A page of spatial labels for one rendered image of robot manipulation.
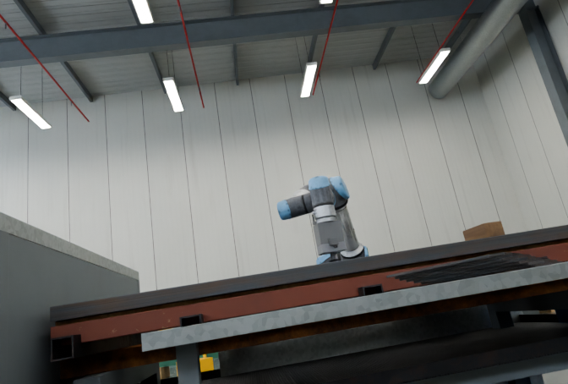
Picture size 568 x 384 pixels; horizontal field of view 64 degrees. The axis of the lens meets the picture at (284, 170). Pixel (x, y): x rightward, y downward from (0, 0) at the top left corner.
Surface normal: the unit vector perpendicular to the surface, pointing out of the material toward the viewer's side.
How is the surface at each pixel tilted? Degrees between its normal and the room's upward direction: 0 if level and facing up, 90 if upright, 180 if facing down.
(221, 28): 90
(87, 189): 90
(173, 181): 90
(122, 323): 90
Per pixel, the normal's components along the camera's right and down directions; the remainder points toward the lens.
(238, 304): 0.07, -0.31
